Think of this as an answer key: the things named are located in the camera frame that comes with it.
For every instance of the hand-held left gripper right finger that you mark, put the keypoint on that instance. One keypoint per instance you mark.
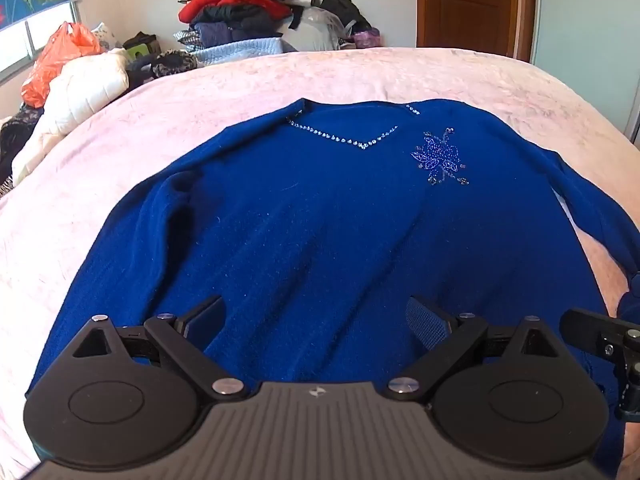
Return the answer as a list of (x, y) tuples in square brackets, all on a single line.
[(425, 321)]

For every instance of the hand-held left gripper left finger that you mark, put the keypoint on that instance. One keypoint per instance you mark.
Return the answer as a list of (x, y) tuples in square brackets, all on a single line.
[(204, 321)]

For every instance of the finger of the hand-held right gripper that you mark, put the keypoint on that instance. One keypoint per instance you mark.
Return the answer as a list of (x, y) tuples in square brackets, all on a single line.
[(595, 327)]

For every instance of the blue beaded sweater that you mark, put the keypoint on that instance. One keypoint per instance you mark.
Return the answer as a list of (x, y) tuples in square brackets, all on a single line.
[(320, 240)]

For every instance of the pile of dark clothes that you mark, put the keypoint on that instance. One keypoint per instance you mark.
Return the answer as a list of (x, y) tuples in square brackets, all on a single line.
[(240, 22)]

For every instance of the pink fleece blanket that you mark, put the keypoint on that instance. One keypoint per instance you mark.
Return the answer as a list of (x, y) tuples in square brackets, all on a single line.
[(90, 185)]

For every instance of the dark patterned cloth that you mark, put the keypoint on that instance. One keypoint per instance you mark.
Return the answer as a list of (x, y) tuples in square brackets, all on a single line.
[(165, 65)]

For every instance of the white puffer jacket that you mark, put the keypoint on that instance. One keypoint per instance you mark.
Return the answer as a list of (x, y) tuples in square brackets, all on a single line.
[(85, 90)]

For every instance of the black and white patterned cloth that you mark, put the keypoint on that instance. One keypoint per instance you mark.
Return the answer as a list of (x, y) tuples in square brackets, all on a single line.
[(15, 135)]

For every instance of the light blue quilted basket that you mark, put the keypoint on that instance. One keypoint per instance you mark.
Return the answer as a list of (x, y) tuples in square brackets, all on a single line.
[(240, 52)]

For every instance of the green and black bag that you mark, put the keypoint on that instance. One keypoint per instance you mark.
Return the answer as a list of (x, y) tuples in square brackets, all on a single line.
[(140, 46)]

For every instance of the purple cloth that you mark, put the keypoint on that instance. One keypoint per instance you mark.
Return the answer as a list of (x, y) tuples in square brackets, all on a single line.
[(367, 39)]

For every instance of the white sliding wardrobe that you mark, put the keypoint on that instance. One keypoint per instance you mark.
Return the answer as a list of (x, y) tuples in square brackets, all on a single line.
[(580, 35)]

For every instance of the orange plastic bag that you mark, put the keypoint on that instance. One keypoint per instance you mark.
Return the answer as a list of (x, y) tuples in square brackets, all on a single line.
[(55, 60)]

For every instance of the clear plastic bag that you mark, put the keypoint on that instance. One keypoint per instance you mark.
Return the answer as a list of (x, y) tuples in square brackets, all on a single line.
[(315, 30)]

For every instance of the brown wooden door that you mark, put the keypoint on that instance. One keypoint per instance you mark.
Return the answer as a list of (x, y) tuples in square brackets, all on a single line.
[(470, 5)]

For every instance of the window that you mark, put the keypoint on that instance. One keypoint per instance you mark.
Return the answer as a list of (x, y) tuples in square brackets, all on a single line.
[(30, 35)]

